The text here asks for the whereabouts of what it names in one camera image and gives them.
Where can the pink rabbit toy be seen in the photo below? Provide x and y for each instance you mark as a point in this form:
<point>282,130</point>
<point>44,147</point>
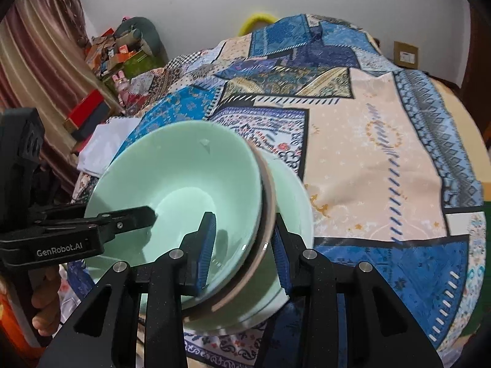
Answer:
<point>122,86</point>

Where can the striped brown curtain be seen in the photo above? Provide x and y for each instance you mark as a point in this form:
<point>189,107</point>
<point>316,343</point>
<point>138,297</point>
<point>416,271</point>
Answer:
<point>34,65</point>

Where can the green plate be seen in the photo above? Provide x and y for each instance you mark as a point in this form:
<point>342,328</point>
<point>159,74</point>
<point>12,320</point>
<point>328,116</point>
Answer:
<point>295,207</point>

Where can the pink bowl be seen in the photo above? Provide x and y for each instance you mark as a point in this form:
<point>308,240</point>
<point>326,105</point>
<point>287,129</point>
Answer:
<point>271,203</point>

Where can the white cloth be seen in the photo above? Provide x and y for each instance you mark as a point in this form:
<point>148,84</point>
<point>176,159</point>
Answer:
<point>107,145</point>

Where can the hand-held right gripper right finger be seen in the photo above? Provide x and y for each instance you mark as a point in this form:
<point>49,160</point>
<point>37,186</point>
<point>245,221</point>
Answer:
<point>283,264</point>

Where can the person's left forearm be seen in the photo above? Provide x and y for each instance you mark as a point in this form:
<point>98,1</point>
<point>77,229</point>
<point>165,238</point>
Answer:
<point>15,326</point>

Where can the red box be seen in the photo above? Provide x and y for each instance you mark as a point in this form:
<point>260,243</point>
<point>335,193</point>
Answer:
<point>86,109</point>

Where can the dark grey box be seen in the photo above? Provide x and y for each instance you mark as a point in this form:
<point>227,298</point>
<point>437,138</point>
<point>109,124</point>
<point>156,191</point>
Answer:
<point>94,126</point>

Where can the brown wooden door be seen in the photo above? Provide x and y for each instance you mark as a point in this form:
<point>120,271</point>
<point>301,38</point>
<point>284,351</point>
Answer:
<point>477,57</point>

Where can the person's left hand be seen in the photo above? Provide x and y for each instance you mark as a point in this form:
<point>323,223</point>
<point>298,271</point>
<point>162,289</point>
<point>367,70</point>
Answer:
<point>46,306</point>

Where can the small cardboard box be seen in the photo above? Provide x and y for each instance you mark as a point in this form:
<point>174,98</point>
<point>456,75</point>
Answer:
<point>406,55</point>

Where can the green bowl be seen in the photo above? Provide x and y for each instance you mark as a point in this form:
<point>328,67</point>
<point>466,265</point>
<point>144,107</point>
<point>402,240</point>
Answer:
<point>191,168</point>

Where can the patterned paper bag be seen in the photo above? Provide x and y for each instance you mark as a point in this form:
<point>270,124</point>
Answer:
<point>98,51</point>

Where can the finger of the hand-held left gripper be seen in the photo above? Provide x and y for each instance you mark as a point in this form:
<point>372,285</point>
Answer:
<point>130,220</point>

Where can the green cardboard box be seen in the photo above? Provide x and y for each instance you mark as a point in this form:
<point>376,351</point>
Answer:
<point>138,61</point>

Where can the patchwork printed blanket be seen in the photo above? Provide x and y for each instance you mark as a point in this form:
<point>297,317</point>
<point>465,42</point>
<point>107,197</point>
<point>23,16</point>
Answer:
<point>364,142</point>

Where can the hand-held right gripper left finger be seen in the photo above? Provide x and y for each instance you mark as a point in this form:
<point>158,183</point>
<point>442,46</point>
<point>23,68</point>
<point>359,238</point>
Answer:
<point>205,253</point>

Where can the yellow foam hoop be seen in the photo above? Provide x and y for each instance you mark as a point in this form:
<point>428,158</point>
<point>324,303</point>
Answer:
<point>255,17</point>

